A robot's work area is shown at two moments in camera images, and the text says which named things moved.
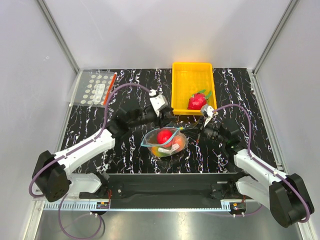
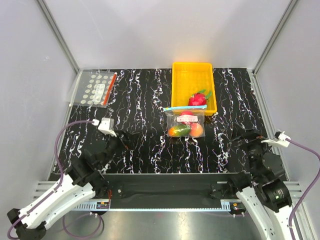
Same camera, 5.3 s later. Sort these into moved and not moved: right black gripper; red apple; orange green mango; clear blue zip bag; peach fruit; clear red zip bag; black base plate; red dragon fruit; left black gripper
Moved: left black gripper; clear blue zip bag; right black gripper; orange green mango; peach fruit; red apple
Not moved: clear red zip bag; red dragon fruit; black base plate
